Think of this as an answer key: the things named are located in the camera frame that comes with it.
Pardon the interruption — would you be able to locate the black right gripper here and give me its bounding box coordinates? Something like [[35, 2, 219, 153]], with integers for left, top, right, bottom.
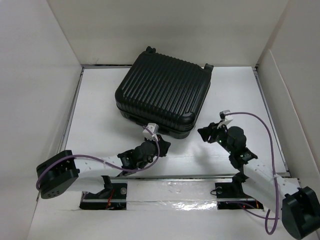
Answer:
[[196, 120, 234, 154]]

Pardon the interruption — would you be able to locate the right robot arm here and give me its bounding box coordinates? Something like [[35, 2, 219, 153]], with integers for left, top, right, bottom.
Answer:
[[197, 122, 320, 240]]

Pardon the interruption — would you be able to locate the black hard-shell suitcase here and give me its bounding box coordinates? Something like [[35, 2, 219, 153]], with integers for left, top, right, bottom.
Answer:
[[114, 46, 214, 139]]

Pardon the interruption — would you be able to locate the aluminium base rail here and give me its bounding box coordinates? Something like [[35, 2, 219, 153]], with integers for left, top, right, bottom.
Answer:
[[51, 174, 266, 211]]

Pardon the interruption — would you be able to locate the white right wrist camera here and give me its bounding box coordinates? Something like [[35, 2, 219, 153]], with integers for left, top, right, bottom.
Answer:
[[218, 110, 233, 128]]

